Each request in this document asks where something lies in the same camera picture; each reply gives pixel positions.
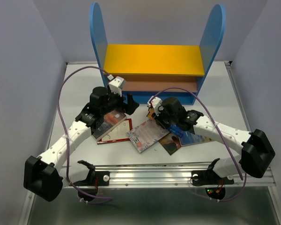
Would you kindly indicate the Three Days To See book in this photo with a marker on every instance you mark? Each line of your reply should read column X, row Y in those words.
column 171, row 143

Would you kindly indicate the floral Little Women book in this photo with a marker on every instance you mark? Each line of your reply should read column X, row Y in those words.
column 146, row 134

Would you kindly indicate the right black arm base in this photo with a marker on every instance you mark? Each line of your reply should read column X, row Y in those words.
column 216, row 185

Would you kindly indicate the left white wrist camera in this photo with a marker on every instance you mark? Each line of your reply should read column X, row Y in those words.
column 116, row 85

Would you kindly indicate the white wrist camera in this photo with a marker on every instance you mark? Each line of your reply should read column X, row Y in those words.
column 116, row 85
column 154, row 107

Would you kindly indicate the red bordered cream book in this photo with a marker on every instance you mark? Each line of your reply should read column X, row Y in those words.
column 118, row 134

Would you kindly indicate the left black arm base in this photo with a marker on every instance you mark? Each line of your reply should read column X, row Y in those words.
column 84, row 174

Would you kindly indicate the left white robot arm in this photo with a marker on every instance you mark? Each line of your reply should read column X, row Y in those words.
column 41, row 174

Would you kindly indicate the aluminium mounting rail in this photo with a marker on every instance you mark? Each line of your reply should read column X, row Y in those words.
column 170, row 176

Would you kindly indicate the dark sunset paperback book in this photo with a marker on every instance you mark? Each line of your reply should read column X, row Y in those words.
column 111, row 120

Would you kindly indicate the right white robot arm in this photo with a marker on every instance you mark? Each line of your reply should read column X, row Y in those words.
column 254, row 150

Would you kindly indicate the blue Animal Farm book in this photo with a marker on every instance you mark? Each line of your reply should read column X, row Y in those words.
column 188, row 138

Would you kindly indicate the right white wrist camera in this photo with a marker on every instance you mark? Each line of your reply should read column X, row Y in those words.
column 154, row 107

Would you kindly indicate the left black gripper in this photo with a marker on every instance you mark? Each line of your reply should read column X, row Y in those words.
column 131, row 106

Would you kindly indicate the blue and yellow bookshelf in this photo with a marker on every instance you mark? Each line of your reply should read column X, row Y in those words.
column 173, row 70

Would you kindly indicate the blue Jane Eyre book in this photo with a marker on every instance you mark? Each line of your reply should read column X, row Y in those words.
column 171, row 128

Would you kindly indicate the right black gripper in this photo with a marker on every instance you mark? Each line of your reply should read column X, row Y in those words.
column 161, row 110

